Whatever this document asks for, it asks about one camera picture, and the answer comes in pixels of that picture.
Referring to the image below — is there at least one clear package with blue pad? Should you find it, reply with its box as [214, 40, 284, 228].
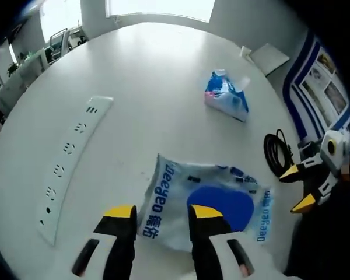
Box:
[136, 153, 274, 252]

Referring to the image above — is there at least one person's dark clothing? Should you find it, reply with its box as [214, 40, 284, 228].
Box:
[285, 186, 350, 280]

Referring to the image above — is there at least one white office desk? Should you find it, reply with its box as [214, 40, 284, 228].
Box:
[0, 48, 48, 112]

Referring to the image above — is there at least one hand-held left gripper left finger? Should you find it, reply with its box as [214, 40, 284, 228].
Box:
[71, 205, 139, 280]

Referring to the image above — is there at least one mesh office chair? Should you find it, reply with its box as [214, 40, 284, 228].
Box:
[48, 27, 70, 60]

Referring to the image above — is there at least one green potted plant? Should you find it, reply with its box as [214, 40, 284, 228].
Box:
[6, 62, 20, 78]

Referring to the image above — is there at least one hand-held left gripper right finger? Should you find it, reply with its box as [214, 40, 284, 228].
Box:
[188, 204, 256, 280]

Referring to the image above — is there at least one blue tissue pack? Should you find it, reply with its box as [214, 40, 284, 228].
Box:
[203, 69, 251, 123]

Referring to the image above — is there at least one blue wall poster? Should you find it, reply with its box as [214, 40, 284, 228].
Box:
[282, 29, 350, 141]

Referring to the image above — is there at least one white power strip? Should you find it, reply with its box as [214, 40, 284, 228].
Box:
[37, 95, 115, 246]

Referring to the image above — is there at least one black cable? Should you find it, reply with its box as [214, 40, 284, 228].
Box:
[263, 128, 296, 178]

